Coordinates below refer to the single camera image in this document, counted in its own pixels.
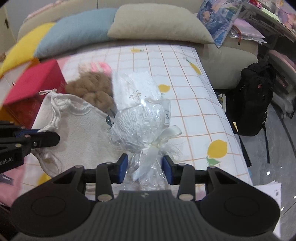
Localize cream drawstring pouch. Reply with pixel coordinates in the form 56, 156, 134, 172
32, 89, 122, 177

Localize white flower bundle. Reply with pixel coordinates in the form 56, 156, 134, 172
109, 98, 182, 191

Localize brown braided knit item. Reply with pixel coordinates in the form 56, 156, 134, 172
65, 72, 114, 112

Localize white cloth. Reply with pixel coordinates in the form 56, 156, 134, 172
111, 72, 162, 111

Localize pink white crochet item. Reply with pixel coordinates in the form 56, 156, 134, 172
78, 61, 112, 77

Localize pink cloth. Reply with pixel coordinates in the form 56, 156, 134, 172
0, 164, 26, 207

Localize orange storage box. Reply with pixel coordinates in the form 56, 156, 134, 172
1, 63, 43, 128

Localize red lidded clear box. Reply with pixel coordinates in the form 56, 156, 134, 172
1, 59, 66, 128

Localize checked lemon tablecloth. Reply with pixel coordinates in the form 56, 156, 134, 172
20, 45, 252, 194

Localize yellow pillow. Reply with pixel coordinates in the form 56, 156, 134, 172
1, 22, 56, 77

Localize paper sheets on floor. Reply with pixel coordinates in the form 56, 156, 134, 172
253, 181, 284, 239

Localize black backpack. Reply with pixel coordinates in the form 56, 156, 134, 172
215, 61, 276, 167

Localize beige door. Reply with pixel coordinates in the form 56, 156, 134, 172
0, 6, 16, 54

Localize blue pillow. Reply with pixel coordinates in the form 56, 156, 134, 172
34, 8, 117, 59

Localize pink desk chair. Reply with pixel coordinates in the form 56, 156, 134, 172
268, 50, 295, 119

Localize pink plush on sofa back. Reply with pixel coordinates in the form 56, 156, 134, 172
25, 1, 65, 21

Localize grey green pillow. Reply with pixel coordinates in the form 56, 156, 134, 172
107, 3, 214, 44

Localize document folders on sofa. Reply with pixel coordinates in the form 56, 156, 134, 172
230, 18, 267, 45

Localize anime print pillow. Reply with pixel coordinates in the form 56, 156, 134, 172
197, 0, 244, 48

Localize cluttered study desk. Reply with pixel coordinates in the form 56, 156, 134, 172
238, 1, 295, 49

